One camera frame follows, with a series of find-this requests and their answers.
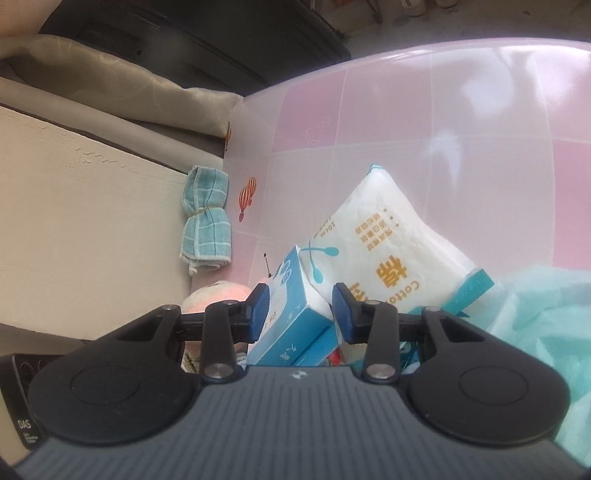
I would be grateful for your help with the pink plush toy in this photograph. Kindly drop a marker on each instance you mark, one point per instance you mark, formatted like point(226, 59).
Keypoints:
point(217, 293)

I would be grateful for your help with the beige curtain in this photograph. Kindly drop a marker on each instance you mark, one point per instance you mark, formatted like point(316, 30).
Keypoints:
point(115, 78)

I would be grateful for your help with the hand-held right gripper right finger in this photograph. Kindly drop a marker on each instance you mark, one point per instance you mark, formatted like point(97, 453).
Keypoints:
point(344, 314)

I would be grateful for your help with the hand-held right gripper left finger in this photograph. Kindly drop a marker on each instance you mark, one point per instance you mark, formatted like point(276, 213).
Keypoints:
point(261, 307)

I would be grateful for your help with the pink checked tablecloth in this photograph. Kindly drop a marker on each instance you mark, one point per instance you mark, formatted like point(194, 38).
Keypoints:
point(415, 115)

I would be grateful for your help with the white cotton pad bag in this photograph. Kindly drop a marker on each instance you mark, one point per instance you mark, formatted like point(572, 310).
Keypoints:
point(392, 230)

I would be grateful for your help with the blue white tissue pack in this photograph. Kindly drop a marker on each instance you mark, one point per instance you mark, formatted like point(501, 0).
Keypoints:
point(291, 318)
point(318, 348)

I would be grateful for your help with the blue checked towel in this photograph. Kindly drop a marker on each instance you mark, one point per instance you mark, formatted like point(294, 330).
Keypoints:
point(205, 221)

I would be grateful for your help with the light green plastic bag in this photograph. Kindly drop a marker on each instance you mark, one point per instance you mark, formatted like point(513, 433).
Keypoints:
point(545, 323)

